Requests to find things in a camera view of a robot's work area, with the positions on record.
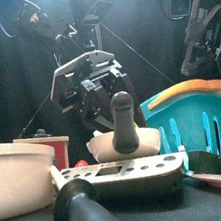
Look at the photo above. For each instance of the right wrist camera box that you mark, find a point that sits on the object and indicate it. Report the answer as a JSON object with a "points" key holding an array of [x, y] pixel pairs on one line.
{"points": [[180, 1]]}

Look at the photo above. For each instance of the grey vertical frame pole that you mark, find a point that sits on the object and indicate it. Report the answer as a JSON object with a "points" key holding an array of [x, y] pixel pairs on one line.
{"points": [[98, 36]]}

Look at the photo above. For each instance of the grey toy control panel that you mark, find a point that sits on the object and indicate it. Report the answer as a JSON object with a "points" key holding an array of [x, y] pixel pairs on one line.
{"points": [[133, 176]]}

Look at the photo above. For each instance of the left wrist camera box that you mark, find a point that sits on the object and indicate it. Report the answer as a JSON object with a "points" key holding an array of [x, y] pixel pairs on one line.
{"points": [[92, 2]]}

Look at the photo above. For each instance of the teal plastic basket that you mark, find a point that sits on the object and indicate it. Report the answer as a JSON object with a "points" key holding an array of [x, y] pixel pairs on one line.
{"points": [[189, 127]]}

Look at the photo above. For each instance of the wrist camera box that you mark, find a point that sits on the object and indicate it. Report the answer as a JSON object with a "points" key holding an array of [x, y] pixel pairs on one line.
{"points": [[92, 2], [180, 1]]}

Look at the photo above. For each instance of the red wooden box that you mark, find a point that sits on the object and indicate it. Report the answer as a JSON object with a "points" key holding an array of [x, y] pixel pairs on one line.
{"points": [[60, 151]]}

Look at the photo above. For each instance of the black knob on box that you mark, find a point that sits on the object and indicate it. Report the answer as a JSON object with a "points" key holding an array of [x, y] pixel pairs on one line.
{"points": [[41, 132]]}

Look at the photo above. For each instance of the small red toy piece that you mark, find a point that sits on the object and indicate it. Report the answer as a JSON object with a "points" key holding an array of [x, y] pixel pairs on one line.
{"points": [[81, 163]]}

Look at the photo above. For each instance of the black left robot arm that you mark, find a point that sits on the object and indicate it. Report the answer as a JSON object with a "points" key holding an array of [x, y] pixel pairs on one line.
{"points": [[43, 22]]}

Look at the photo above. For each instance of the cream white pot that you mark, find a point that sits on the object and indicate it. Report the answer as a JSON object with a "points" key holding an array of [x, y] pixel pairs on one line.
{"points": [[20, 177]]}

